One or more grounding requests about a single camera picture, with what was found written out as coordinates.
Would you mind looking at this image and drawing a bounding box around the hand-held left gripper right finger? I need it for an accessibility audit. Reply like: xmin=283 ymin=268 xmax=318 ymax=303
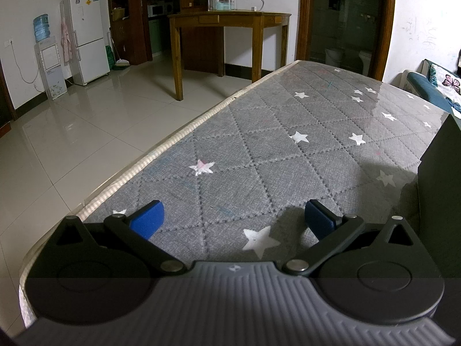
xmin=282 ymin=199 xmax=420 ymax=275

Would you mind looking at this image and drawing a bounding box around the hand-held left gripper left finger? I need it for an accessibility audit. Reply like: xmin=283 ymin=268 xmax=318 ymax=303
xmin=54 ymin=200 xmax=187 ymax=275

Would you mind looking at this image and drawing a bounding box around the box base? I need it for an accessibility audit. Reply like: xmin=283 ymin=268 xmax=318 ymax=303
xmin=417 ymin=166 xmax=461 ymax=251

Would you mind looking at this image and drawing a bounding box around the grey star-patterned desktop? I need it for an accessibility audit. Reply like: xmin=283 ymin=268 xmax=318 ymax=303
xmin=18 ymin=59 xmax=461 ymax=332

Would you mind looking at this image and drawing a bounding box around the white broom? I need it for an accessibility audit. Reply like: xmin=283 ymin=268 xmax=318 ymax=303
xmin=108 ymin=34 xmax=131 ymax=71

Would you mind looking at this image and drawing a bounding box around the white toilet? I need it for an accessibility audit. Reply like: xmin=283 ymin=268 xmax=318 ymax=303
xmin=358 ymin=50 xmax=373 ymax=76

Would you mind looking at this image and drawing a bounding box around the blue sofa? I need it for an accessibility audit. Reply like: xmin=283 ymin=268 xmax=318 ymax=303
xmin=401 ymin=59 xmax=461 ymax=116

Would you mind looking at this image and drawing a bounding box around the white water dispenser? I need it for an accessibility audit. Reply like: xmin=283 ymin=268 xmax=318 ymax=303
xmin=34 ymin=36 xmax=68 ymax=101

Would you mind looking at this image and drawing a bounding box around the white refrigerator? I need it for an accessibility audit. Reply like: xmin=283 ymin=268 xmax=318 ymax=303
xmin=59 ymin=0 xmax=112 ymax=87

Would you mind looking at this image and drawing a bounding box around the butterfly print blanket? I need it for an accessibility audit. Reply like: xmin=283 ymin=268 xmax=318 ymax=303
xmin=428 ymin=63 xmax=461 ymax=118

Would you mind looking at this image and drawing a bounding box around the dark wooden shelf cabinet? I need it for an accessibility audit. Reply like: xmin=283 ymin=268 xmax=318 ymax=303
xmin=107 ymin=0 xmax=224 ymax=77

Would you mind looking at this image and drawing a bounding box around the pink apron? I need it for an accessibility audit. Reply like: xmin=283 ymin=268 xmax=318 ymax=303
xmin=59 ymin=7 xmax=75 ymax=66

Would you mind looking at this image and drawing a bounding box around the white microwave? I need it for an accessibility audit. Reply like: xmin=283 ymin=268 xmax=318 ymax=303
xmin=148 ymin=2 xmax=174 ymax=18

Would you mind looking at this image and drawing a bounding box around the wooden table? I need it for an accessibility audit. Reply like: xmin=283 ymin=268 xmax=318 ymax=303
xmin=167 ymin=11 xmax=292 ymax=101

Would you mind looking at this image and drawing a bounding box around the blue water bottle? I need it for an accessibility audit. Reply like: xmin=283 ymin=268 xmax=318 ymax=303
xmin=33 ymin=14 xmax=51 ymax=43

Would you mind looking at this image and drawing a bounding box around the brown wooden door frame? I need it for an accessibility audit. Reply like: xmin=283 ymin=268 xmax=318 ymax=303
xmin=296 ymin=0 xmax=397 ymax=82

